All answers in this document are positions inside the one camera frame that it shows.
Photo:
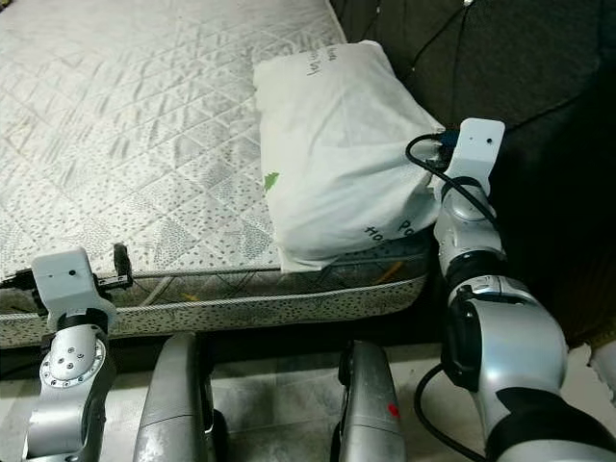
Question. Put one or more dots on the white pillow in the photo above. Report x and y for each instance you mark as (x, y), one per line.
(346, 154)

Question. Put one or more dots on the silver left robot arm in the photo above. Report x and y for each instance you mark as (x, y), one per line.
(72, 385)

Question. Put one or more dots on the white quilted mattress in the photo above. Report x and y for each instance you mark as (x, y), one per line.
(135, 125)

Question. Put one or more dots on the grey left robot leg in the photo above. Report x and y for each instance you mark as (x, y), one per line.
(178, 404)

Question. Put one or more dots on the grey robot leg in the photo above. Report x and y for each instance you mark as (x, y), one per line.
(371, 404)
(178, 404)

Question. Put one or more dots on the grey right robot leg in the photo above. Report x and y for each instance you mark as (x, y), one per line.
(371, 404)

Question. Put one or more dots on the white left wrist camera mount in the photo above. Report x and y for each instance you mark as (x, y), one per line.
(67, 282)

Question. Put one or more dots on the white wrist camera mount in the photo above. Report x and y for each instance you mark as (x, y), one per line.
(479, 149)
(67, 282)

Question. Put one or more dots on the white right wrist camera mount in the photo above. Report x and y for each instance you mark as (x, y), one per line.
(479, 149)

